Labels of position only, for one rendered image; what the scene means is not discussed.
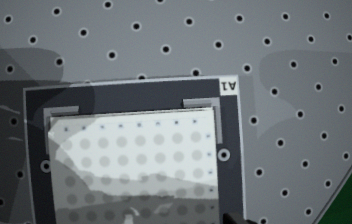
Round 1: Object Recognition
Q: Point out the grey flat base plate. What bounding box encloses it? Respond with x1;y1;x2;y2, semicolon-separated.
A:
0;0;352;224

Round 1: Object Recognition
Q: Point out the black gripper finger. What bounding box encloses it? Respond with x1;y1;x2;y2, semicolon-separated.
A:
223;212;257;224

